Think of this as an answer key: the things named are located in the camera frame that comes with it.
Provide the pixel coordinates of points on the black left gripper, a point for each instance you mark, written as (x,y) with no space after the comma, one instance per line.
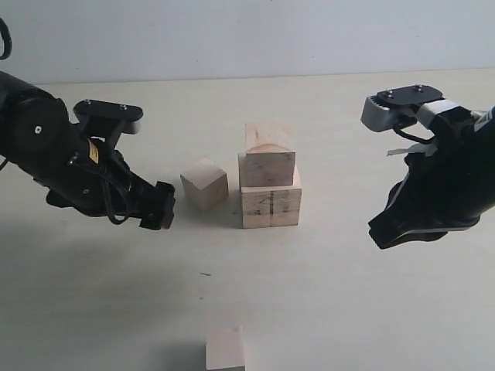
(89,176)

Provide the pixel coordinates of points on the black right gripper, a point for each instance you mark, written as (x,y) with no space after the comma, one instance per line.
(446,191)

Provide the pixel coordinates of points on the medium wooden cube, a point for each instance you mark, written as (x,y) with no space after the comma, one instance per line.
(269,156)

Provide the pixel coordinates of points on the smallest wooden cube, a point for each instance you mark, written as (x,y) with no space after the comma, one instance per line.
(225,349)

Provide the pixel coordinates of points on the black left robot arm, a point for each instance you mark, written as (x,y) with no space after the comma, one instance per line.
(31,119)

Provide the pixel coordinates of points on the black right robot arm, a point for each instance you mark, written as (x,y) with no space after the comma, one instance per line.
(443,192)

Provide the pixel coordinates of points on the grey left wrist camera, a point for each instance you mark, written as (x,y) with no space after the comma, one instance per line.
(101,118)

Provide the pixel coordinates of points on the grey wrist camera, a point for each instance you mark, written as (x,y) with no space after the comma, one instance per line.
(404,105)
(101,118)

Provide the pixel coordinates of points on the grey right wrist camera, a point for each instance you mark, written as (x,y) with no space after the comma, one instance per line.
(404,105)

